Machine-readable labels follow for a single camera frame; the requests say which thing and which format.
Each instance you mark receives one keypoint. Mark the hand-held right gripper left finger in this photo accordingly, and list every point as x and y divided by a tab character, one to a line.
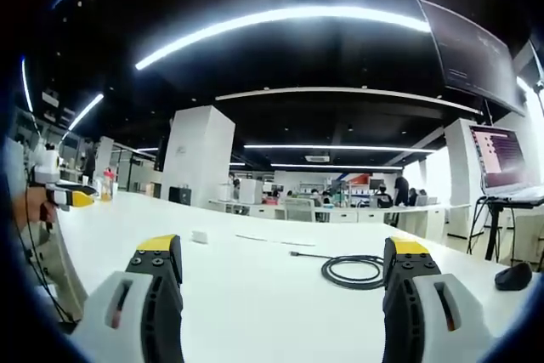
140	295

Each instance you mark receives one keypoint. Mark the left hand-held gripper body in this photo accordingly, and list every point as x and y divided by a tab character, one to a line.
46	167

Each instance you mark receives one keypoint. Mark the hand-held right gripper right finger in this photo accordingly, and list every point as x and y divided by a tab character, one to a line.
421	295

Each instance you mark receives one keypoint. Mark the white charger adapter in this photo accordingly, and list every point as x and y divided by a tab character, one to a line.
200	236

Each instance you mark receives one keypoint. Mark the white desk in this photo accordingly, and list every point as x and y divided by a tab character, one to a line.
263	286

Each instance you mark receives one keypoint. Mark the orange drink bottle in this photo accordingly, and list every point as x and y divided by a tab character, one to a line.
107	186

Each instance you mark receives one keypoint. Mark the black computer mouse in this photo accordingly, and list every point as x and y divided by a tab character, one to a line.
513	276

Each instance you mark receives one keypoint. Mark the black box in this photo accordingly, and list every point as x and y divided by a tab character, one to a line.
179	195

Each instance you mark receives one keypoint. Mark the white office chair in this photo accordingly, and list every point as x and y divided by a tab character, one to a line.
297	210

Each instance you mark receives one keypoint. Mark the open laptop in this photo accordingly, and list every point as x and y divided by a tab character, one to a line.
503	163

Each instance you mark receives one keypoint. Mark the large dark monitor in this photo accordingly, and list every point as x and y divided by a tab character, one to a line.
472	48

